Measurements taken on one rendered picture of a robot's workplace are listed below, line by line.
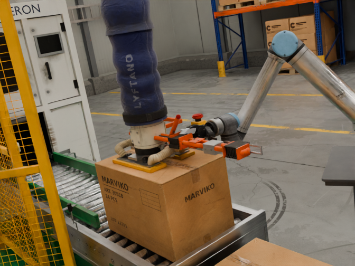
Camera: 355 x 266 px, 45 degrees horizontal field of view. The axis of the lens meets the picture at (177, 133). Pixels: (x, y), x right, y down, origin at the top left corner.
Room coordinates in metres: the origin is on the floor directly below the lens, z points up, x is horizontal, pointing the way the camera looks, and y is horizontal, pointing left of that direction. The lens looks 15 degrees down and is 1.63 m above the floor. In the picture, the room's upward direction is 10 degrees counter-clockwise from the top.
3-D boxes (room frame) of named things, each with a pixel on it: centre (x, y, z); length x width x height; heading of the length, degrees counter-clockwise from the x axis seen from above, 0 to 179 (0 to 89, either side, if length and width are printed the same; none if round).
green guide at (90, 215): (2.86, 1.05, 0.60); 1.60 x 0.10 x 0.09; 38
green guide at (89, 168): (3.18, 0.63, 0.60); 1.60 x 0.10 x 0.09; 38
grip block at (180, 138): (1.93, -0.01, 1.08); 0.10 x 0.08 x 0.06; 128
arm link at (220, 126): (2.07, -0.18, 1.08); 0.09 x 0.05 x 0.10; 38
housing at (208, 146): (1.76, -0.14, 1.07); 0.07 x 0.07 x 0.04; 38
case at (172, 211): (2.11, 0.13, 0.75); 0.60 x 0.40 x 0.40; 38
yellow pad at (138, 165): (2.07, 0.22, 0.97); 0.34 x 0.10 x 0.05; 38
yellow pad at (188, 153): (2.19, 0.07, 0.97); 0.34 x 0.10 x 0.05; 38
